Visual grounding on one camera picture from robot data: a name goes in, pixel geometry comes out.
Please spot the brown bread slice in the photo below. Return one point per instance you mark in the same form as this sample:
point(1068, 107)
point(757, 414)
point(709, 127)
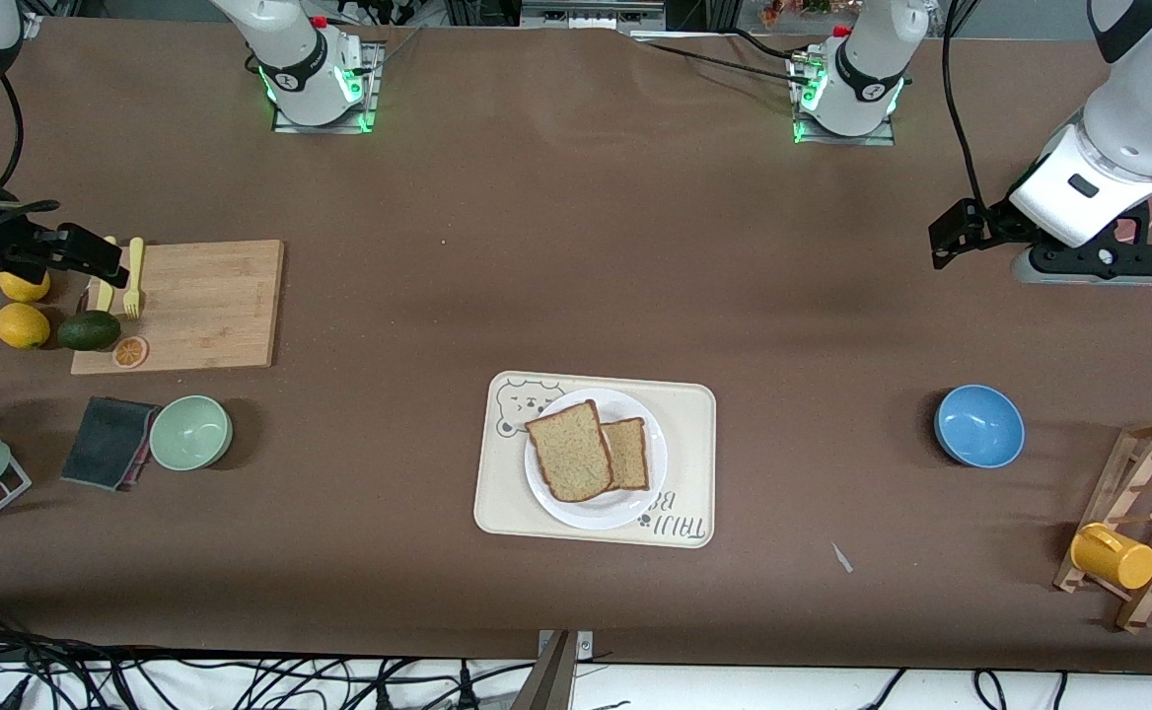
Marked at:
point(568, 452)
point(632, 454)

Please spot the white round plate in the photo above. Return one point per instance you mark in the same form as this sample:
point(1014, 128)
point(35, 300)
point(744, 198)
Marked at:
point(556, 503)

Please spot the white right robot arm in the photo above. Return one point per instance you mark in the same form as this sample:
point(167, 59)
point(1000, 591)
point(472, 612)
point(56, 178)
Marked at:
point(295, 59)

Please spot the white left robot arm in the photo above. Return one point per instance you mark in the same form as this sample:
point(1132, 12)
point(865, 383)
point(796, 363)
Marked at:
point(867, 79)

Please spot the yellow plastic fork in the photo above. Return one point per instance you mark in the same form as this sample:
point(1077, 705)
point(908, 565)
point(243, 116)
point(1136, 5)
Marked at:
point(133, 261)

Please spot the yellow plastic knife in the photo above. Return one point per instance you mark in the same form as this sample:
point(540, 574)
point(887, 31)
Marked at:
point(104, 296)

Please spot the dark green avocado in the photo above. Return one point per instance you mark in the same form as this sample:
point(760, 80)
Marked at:
point(89, 330)

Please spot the yellow lemon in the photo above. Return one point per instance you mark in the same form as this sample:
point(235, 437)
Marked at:
point(21, 325)
point(29, 288)

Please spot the orange slice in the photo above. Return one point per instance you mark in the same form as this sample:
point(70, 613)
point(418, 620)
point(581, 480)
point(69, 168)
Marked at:
point(130, 352)

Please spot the wooden cutting board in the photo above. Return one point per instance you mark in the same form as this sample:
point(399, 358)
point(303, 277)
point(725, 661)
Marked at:
point(201, 306)

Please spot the dark grey sponge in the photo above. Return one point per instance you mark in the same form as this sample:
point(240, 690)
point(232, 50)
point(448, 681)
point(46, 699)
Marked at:
point(105, 444)

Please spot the blue bowl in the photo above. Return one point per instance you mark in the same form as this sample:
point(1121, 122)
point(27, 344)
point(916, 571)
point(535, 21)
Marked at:
point(980, 426)

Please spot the pale green bowl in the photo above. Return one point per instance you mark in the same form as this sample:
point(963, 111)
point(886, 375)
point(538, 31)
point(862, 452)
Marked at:
point(190, 434)

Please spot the cream bear print tray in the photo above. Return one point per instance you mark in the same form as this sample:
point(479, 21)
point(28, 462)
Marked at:
point(686, 414)

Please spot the small white tape scrap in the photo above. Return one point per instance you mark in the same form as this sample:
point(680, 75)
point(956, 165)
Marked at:
point(841, 558)

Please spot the yellow mug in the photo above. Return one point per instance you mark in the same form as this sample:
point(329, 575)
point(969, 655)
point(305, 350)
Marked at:
point(1114, 557)

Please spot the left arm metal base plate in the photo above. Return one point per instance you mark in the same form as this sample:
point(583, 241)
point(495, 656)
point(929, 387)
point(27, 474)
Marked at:
point(882, 138)

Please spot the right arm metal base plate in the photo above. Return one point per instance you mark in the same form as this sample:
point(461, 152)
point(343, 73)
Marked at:
point(371, 108)

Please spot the grey metal bracket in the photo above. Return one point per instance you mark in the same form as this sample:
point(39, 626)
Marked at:
point(556, 671)

